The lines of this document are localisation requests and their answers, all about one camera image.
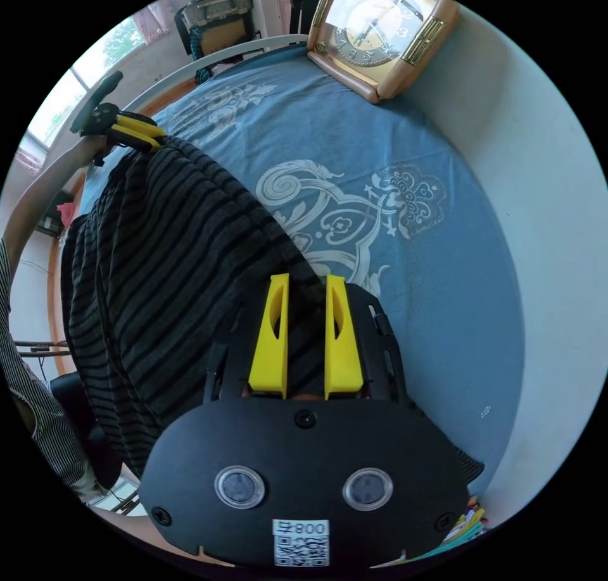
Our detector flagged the brown carton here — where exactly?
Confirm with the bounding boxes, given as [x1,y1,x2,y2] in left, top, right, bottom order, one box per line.
[174,0,261,65]

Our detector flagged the black striped vest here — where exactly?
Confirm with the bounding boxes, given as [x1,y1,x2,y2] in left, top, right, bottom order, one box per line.
[60,134,486,486]

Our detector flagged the person's left hand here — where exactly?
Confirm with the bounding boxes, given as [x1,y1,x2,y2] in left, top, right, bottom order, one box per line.
[75,134,118,168]

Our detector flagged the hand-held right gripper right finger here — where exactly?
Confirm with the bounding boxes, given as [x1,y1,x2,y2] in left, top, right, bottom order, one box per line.
[324,275,365,401]

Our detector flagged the bed with blue printed sheet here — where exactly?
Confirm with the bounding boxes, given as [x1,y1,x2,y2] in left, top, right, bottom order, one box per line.
[75,34,526,499]

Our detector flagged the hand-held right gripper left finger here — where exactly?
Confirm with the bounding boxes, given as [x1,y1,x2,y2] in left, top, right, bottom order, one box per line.
[248,273,290,399]

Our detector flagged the wooden clock with gold trim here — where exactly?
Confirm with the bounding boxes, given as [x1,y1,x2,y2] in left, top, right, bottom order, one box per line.
[306,0,461,105]

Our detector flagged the window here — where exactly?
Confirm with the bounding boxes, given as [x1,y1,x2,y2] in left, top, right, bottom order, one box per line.
[24,13,149,149]

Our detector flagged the pile of clothes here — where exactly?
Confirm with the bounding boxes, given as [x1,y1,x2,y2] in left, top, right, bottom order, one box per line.
[439,494,490,546]

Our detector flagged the pink curtain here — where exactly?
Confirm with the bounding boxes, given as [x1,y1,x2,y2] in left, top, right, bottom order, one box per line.
[132,1,170,37]

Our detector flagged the person's left forearm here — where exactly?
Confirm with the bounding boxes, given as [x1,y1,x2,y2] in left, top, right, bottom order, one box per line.
[1,143,87,273]

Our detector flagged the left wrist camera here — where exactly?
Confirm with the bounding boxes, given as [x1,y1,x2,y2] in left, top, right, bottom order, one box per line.
[70,70,124,134]

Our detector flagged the person's body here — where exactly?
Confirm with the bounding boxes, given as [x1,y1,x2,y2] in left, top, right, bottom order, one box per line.
[0,239,110,499]

